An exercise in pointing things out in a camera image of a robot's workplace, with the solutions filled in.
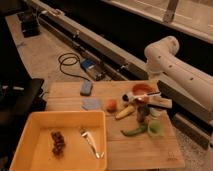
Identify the white brush with black bristles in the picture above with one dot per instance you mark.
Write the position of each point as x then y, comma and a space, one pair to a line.
130, 96

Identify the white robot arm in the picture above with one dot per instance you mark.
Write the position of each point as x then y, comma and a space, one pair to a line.
161, 57

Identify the yellow plastic tray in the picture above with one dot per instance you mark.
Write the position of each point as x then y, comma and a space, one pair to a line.
34, 150

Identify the blue sponge block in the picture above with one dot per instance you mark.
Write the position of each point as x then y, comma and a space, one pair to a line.
86, 88

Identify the orange fruit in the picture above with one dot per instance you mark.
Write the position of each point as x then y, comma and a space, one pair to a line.
111, 105

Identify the blue and silver device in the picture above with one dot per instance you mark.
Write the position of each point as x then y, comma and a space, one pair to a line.
92, 69

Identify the orange bowl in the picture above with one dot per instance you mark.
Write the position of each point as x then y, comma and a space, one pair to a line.
142, 88

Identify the dark metal can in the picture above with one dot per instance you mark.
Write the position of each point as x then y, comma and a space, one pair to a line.
142, 112

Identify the wooden block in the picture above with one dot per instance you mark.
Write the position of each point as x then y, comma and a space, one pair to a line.
160, 102

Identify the metal fork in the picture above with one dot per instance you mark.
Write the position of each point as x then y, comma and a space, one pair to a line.
90, 140

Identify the small white cup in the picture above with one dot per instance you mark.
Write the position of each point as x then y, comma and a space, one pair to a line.
156, 113

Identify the green chili pepper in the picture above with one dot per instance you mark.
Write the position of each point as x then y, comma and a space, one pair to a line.
139, 130

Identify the wooden cutting board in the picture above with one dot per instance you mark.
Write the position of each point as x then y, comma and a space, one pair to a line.
140, 152

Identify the green plastic cup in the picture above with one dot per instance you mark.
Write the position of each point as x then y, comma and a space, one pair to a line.
155, 128

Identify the black chair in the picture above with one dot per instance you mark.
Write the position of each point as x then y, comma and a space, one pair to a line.
15, 108

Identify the black box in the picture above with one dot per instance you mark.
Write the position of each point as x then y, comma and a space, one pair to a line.
29, 24

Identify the metal rail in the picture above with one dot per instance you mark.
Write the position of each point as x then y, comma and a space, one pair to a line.
122, 38

